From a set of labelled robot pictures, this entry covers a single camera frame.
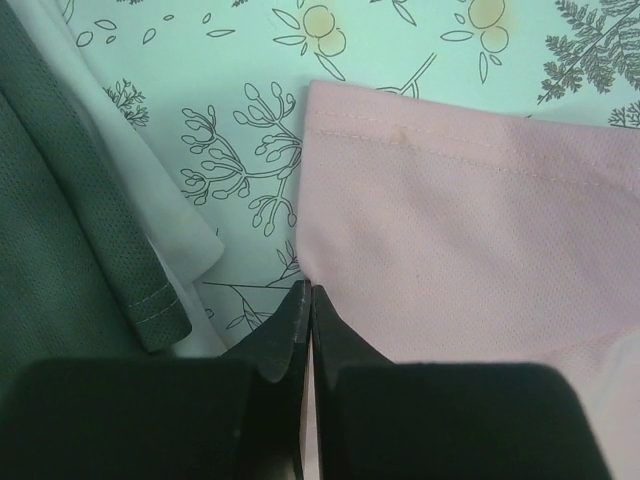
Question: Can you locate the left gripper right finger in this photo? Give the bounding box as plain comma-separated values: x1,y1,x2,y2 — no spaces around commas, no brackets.
310,286,610,479

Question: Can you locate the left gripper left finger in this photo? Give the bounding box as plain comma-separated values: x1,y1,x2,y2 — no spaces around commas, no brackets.
1,281,311,479

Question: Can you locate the pink t-shirt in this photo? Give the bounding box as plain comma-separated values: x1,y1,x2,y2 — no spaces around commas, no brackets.
296,81,639,479

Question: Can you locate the white folded t-shirt under grey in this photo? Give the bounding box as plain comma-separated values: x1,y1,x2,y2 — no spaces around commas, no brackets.
12,1,226,357

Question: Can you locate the folded dark grey t-shirt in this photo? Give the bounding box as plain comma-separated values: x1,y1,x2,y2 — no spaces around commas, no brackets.
1,5,191,387

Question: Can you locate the floral patterned table mat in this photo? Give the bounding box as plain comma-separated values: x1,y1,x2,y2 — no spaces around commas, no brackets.
58,0,639,345

